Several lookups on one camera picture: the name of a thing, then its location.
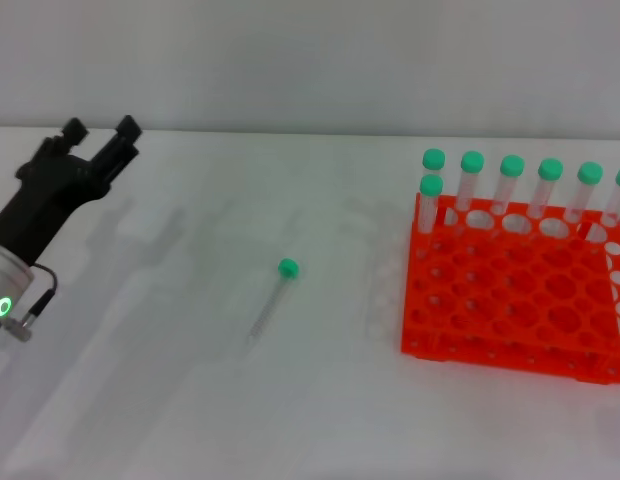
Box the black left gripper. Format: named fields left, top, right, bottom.
left=0, top=115, right=143, bottom=265

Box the orange plastic test tube rack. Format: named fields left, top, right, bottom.
left=400, top=192, right=620, bottom=386

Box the black cable with metal connector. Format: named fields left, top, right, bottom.
left=2, top=264, right=60, bottom=343

